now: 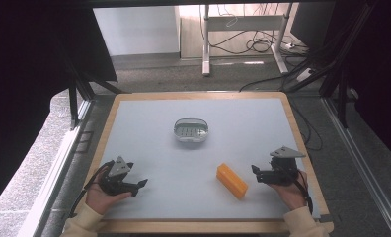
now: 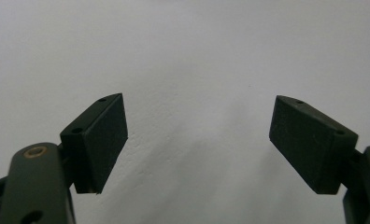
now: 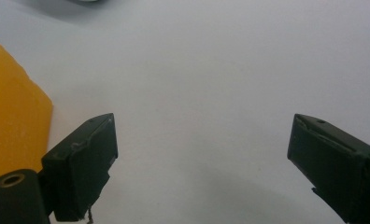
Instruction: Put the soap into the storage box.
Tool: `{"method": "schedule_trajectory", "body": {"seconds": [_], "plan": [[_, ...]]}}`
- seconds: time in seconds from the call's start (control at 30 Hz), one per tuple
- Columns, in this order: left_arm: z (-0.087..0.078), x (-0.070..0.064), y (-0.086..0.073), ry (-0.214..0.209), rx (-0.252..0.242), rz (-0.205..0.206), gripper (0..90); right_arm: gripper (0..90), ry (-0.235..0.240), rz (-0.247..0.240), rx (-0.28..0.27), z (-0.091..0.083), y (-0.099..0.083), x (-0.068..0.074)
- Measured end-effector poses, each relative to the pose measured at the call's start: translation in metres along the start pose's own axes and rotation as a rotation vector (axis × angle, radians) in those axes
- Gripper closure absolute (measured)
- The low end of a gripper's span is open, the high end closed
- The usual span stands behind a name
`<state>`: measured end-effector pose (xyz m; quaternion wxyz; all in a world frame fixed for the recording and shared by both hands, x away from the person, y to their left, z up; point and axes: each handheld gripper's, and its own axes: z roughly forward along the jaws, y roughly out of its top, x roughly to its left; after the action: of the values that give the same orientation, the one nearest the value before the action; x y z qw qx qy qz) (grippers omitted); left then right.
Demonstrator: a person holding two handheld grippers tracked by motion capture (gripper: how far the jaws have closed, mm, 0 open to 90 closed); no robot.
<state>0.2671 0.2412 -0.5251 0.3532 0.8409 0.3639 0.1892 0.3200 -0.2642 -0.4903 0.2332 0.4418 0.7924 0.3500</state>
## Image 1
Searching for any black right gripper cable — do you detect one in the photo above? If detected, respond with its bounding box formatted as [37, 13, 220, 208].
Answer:
[294, 170, 315, 215]

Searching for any grey floor socket hatch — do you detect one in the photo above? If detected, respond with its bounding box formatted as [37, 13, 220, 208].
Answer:
[74, 130, 95, 154]

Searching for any white floor rail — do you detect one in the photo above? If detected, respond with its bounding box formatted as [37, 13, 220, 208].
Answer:
[17, 98, 93, 237]

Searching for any person's left hand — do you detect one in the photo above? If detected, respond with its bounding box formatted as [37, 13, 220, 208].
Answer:
[84, 173, 132, 216]

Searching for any black floor cables bundle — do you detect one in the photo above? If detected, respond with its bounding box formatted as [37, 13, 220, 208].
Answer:
[209, 29, 311, 57]

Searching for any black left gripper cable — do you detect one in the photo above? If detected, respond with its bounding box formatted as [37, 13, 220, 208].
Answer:
[68, 160, 115, 219]

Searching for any orange soap bar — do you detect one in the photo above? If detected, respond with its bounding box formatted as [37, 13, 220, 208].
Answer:
[215, 162, 250, 200]

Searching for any white metal desk frame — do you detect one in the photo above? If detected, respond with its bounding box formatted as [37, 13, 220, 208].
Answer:
[201, 3, 294, 77]

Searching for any white power strip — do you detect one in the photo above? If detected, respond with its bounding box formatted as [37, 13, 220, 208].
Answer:
[295, 67, 316, 83]

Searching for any person's right hand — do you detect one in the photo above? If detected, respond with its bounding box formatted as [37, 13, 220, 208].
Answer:
[268, 169, 308, 211]

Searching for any white board panel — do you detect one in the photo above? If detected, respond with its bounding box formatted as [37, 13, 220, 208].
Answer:
[92, 5, 182, 57]

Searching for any black curtain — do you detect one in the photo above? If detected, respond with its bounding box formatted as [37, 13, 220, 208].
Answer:
[290, 0, 391, 169]

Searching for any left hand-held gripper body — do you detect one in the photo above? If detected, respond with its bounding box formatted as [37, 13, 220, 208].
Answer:
[99, 155, 140, 198]

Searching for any black metal stand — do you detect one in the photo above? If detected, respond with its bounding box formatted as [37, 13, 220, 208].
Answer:
[283, 0, 379, 129]
[63, 57, 127, 131]

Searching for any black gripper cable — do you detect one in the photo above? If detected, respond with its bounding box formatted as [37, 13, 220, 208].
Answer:
[294, 170, 315, 215]
[68, 160, 115, 219]

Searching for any grey oval soap dish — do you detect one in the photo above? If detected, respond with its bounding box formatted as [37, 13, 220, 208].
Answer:
[173, 118, 210, 143]

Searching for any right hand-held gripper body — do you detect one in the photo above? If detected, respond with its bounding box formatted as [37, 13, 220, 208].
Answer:
[258, 145, 307, 188]

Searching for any aluminium floor rail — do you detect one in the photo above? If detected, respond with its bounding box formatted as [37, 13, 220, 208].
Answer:
[321, 97, 391, 237]

